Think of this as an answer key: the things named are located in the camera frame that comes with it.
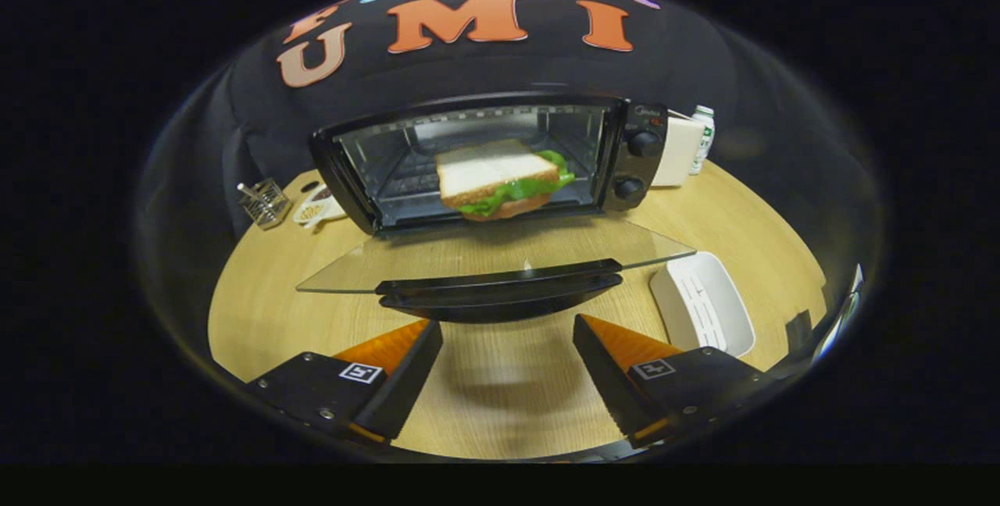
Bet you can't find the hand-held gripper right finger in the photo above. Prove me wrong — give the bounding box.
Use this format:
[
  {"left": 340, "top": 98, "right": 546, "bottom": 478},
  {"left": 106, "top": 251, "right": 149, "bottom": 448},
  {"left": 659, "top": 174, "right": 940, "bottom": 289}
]
[{"left": 573, "top": 314, "right": 770, "bottom": 449}]

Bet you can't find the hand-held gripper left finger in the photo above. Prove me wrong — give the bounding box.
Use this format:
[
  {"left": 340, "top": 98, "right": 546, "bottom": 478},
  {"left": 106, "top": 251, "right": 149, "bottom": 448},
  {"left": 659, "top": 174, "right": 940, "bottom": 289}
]
[{"left": 247, "top": 319, "right": 444, "bottom": 444}]

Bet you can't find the black toaster oven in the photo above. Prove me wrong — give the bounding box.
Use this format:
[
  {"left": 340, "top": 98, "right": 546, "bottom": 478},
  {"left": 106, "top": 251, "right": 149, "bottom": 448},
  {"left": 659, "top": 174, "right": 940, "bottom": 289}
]
[{"left": 295, "top": 91, "right": 698, "bottom": 326}]

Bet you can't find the lettuce sandwich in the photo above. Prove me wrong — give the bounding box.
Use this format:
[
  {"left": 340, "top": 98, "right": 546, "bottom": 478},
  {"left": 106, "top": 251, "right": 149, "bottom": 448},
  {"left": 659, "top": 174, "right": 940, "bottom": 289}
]
[{"left": 434, "top": 138, "right": 577, "bottom": 223}]

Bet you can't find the white pop-up toaster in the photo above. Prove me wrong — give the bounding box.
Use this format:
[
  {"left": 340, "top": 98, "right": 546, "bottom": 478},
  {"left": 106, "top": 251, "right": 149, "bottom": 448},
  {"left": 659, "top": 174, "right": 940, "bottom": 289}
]
[{"left": 652, "top": 116, "right": 706, "bottom": 188}]

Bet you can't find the white rectangular tray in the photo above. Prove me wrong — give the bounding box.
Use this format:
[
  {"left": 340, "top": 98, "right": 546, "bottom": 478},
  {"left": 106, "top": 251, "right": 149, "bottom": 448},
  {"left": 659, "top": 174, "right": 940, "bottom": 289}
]
[{"left": 648, "top": 251, "right": 758, "bottom": 359}]

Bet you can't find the small white dish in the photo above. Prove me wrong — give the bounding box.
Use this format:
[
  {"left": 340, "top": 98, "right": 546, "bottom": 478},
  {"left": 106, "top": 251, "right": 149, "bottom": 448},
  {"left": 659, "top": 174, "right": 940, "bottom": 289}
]
[{"left": 292, "top": 184, "right": 348, "bottom": 230}]

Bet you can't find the white drink bottle green label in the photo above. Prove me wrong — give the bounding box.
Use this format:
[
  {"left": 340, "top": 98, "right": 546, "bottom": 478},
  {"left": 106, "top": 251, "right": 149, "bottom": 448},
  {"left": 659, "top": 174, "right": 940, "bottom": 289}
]
[{"left": 688, "top": 105, "right": 716, "bottom": 176}]

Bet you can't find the wire mesh holder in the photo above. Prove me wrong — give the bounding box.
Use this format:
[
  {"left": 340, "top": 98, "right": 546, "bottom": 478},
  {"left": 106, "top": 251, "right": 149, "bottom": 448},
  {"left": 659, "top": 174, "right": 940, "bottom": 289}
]
[{"left": 236, "top": 177, "right": 293, "bottom": 231}]

